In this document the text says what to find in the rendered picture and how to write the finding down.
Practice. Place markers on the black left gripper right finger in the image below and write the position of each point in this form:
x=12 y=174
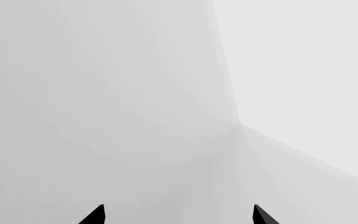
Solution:
x=262 y=217

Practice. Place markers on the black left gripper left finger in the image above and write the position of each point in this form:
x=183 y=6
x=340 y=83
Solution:
x=95 y=217

